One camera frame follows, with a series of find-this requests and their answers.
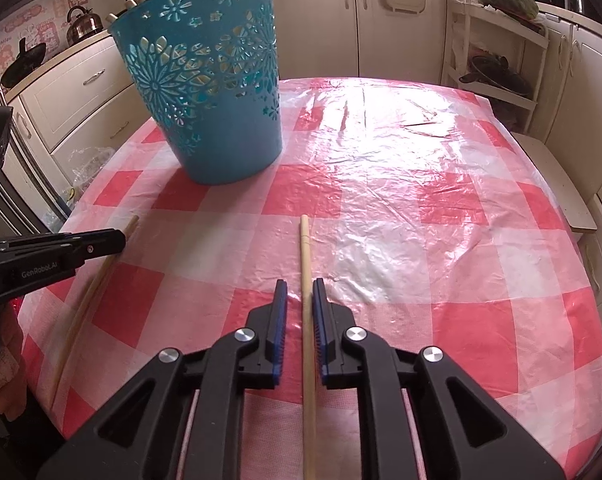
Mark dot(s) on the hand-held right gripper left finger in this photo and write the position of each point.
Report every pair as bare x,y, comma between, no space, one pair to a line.
279,332

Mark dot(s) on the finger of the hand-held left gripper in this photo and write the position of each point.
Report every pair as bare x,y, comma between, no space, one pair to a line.
101,242

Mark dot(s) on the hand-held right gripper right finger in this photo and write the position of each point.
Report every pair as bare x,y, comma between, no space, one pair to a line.
318,332

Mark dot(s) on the wooden chopstick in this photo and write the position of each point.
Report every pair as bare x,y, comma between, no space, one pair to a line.
112,18
130,3
306,260
86,310

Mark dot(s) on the blue perforated plastic bucket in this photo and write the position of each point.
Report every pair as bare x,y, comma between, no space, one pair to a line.
231,150

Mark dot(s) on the person's left hand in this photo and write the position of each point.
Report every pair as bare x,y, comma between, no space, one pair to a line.
6,332

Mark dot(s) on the stainless steel appliance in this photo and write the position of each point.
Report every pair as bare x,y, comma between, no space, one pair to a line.
16,180

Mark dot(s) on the clear plastic bag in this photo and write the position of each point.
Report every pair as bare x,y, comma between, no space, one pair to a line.
88,165

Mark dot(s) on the black wok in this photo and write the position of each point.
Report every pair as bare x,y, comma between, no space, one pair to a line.
23,62

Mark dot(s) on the cream drawer cabinet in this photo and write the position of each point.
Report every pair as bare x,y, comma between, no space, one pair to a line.
81,95

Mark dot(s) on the red checked plastic tablecloth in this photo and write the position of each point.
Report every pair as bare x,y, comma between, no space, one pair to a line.
431,235

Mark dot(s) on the metal kettle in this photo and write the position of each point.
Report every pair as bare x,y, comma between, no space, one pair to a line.
83,24

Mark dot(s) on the beige chair seat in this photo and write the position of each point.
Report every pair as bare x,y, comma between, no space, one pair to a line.
556,185

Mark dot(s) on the cream cabinet doors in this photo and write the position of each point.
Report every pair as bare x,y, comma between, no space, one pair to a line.
331,25

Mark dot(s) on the dark pan on rack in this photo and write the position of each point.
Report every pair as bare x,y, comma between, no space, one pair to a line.
496,79

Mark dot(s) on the white shelf rack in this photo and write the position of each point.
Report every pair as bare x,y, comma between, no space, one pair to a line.
536,105

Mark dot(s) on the cream tall cabinet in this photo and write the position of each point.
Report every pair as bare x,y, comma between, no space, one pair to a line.
586,100

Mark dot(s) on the pink wall poster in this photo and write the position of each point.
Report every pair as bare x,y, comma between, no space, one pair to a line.
26,22

